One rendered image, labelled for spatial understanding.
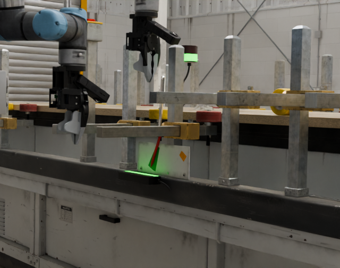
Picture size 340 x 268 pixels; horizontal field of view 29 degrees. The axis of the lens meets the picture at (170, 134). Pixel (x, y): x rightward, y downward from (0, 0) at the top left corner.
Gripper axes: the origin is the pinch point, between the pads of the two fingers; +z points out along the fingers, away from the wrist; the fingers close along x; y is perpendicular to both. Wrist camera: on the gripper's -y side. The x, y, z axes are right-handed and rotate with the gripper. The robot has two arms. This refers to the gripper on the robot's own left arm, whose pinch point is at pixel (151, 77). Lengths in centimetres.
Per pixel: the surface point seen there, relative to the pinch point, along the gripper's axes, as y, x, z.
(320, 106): -70, 49, 7
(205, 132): -13.0, -12.4, 16.7
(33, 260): 113, -70, 87
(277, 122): -37.8, -10.3, 12.4
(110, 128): -0.6, 21.2, 15.1
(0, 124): 109, -44, 19
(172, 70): -4.9, -4.9, -2.6
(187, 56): -7.8, -8.5, -7.2
